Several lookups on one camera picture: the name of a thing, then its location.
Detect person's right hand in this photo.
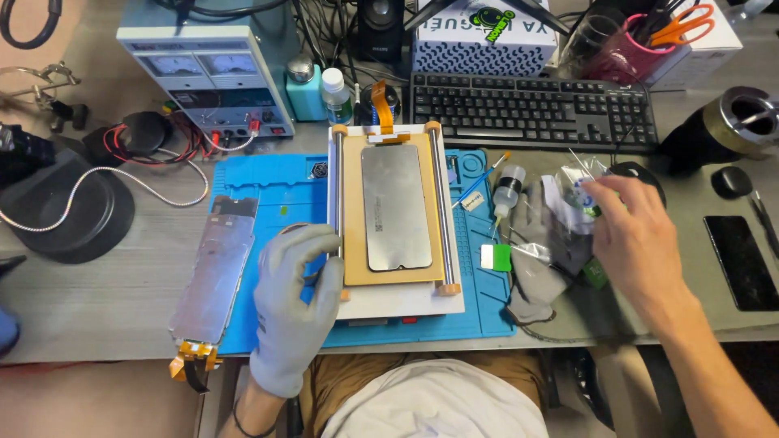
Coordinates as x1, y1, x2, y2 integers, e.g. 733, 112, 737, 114
581, 176, 702, 318

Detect person's left hand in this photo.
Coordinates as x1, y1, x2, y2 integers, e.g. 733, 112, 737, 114
250, 224, 346, 399

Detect clear plastic bag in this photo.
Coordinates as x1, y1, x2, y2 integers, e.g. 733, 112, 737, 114
510, 154, 617, 268

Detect white screen separator machine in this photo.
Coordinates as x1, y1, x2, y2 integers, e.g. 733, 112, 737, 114
327, 120, 466, 322

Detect black computer mouse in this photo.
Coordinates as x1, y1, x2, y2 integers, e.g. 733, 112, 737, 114
607, 161, 668, 209

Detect green small packet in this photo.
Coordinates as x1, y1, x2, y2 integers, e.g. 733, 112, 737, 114
581, 257, 611, 291

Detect clear needle tip glue bottle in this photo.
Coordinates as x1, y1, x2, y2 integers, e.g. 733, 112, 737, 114
491, 164, 527, 239

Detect grey work glove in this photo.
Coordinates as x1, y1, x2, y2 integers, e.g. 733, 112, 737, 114
504, 181, 596, 326

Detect black round lid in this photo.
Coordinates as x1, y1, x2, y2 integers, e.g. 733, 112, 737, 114
710, 165, 755, 201

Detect black computer keyboard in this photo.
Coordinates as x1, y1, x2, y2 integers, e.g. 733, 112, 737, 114
409, 72, 660, 153

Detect green plastic scraper card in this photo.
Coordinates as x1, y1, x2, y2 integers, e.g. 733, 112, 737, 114
480, 243, 513, 273

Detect black cylinder with gold band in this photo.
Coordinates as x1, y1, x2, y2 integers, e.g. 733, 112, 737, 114
660, 85, 779, 178

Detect black smartphone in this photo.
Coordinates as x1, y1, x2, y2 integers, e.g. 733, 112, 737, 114
704, 215, 779, 313

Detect pink mesh pen cup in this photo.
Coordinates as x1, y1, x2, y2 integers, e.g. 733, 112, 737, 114
598, 12, 678, 85

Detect black tweezers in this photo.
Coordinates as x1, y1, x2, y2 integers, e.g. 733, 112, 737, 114
750, 190, 779, 259

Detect clear drinking glass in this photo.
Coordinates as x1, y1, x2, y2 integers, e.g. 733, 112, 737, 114
559, 15, 623, 79

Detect plain white cardboard box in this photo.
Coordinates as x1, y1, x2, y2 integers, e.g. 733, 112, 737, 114
644, 0, 745, 93

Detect white patterned cardboard box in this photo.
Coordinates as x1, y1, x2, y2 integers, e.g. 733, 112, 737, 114
412, 0, 560, 77

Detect phone screen with orange flex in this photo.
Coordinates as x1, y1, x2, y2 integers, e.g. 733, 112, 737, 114
361, 79, 434, 273

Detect black cylindrical can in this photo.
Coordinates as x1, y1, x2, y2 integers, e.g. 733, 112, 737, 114
359, 83, 402, 127

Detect tan rubber heating pad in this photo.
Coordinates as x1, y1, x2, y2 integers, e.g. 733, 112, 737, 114
342, 133, 445, 287

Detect person's white shirt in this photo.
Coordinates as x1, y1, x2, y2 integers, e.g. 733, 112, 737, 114
321, 358, 550, 438

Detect black desktop speaker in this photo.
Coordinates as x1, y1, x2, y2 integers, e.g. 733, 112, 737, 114
356, 0, 406, 63

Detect small white capped bottle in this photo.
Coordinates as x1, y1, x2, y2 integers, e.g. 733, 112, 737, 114
321, 67, 354, 126

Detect teal liquid dispenser bottle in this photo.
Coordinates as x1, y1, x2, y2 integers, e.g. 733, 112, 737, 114
286, 57, 328, 122

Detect blue silicone repair mat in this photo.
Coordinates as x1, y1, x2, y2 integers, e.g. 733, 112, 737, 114
210, 149, 518, 356

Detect grey bench power supply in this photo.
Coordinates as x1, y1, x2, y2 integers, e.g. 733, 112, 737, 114
116, 0, 297, 141

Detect black wrist band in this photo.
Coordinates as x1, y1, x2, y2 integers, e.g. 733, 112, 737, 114
232, 398, 280, 438

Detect red and black test leads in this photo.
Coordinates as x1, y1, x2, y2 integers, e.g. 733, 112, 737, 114
102, 111, 264, 166

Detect black round disc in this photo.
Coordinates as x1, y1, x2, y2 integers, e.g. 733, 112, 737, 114
121, 111, 172, 157

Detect black round lamp base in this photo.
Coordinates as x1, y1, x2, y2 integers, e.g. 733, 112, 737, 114
0, 148, 136, 265

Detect metal helping hands tool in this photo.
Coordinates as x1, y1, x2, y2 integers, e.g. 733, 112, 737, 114
0, 61, 90, 133

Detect blue rounded object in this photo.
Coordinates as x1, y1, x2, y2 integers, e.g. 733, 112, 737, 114
0, 304, 22, 360

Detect blue handled paint brush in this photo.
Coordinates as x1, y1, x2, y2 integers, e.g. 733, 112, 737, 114
451, 151, 512, 209

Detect orange handled scissors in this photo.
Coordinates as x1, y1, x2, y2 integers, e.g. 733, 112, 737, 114
647, 4, 717, 49

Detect tangle of black cables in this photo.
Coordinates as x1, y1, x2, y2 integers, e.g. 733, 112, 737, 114
152, 0, 421, 86

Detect silver phone frame panel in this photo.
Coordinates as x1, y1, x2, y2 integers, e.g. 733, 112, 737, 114
168, 195, 260, 393

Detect white braided cable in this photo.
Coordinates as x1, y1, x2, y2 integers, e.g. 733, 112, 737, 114
0, 148, 211, 234

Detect thick black cable loop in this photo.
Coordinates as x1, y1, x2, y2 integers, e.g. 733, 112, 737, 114
0, 0, 64, 51

